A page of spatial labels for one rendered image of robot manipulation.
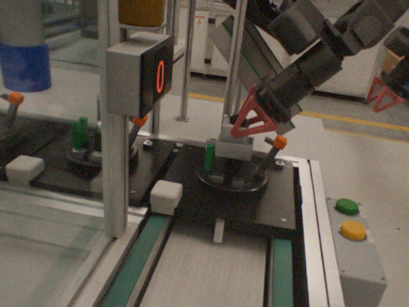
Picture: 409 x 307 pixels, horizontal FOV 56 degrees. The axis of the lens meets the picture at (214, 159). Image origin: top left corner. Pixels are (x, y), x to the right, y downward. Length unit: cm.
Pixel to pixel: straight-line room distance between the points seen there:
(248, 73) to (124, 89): 49
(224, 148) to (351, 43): 26
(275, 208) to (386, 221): 35
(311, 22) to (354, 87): 432
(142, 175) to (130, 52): 34
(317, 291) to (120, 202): 29
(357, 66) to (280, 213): 429
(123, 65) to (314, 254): 38
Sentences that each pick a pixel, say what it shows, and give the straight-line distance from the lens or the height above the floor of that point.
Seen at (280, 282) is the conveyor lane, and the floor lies 95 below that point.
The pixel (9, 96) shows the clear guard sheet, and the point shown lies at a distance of 32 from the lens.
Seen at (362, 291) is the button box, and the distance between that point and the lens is 62.
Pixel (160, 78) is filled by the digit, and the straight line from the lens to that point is 47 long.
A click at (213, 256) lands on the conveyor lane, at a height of 92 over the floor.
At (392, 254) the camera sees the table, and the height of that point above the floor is 86.
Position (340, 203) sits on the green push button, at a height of 97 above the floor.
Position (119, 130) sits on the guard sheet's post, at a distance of 50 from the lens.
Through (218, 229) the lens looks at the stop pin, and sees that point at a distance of 63.
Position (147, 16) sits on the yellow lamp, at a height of 127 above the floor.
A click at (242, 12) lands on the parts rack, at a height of 125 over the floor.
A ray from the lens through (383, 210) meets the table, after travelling 99.
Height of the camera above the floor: 133
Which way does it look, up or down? 27 degrees down
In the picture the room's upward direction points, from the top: 7 degrees clockwise
